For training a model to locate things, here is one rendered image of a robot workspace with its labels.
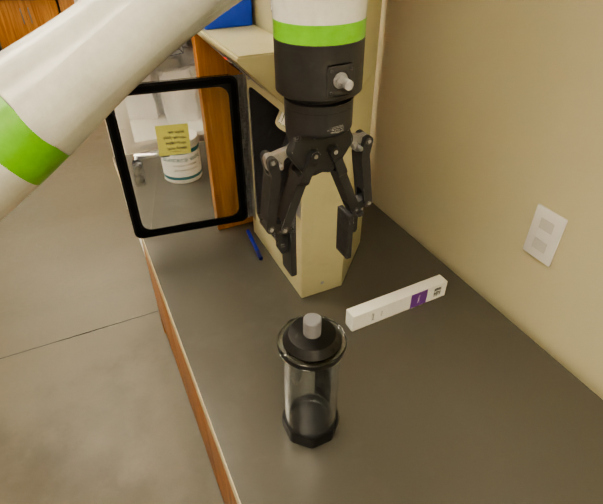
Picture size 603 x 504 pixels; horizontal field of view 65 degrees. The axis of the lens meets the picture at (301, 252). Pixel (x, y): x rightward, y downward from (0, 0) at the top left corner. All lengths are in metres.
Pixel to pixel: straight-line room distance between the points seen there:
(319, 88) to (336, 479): 0.63
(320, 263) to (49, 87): 0.74
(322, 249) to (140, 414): 1.32
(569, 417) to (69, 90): 0.96
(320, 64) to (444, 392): 0.71
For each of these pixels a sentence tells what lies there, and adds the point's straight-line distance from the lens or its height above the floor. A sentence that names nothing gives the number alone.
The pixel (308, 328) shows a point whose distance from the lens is 0.71.
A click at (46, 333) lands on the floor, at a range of 2.67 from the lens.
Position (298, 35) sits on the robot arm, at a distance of 0.48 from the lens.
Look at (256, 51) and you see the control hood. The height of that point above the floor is 1.51.
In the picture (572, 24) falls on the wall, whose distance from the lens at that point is 1.01.
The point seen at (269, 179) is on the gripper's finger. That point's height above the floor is 1.46.
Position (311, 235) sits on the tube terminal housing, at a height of 1.12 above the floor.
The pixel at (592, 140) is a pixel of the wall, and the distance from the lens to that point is 0.99.
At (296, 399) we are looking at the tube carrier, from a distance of 0.80.
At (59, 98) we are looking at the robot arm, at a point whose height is 1.56.
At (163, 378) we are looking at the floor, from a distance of 2.27.
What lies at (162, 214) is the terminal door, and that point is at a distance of 1.29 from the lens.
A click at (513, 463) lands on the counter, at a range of 0.96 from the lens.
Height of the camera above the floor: 1.71
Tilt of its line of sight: 37 degrees down
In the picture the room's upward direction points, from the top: straight up
